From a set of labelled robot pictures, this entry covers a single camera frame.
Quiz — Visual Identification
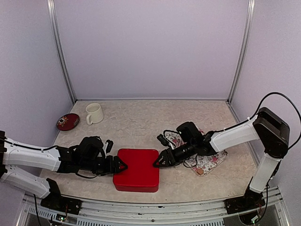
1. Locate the cream ceramic mug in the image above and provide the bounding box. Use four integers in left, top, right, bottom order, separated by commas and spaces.
86, 103, 104, 125

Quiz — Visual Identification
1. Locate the floral rectangular tray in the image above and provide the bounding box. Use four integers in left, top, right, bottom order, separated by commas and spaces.
163, 130, 228, 177

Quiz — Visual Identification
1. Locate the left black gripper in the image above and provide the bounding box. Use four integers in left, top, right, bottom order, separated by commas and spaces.
80, 155, 128, 176

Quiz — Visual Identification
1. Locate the red floral saucer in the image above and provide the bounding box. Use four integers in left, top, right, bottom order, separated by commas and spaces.
56, 113, 80, 131

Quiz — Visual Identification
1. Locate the brown sweet chocolate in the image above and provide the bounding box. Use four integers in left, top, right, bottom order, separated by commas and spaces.
198, 170, 204, 176

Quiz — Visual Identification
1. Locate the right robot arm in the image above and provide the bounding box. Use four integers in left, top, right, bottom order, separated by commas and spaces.
153, 107, 290, 209

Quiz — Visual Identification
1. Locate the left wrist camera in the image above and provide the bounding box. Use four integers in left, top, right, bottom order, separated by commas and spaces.
103, 140, 114, 155

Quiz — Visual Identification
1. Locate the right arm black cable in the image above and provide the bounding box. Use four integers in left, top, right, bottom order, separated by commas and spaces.
216, 92, 301, 151

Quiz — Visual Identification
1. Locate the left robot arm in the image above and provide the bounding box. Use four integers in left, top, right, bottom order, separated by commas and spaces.
0, 131, 128, 210

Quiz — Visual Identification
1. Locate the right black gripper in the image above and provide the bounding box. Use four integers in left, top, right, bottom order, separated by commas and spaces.
153, 140, 197, 166

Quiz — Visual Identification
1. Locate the aluminium table front rail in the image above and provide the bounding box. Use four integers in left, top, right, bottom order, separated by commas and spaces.
16, 181, 290, 226

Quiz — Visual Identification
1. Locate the left aluminium frame post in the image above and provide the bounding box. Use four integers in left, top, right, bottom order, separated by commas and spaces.
47, 0, 77, 105

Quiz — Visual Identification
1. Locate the red box lid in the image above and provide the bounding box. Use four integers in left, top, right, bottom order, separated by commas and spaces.
113, 148, 160, 193

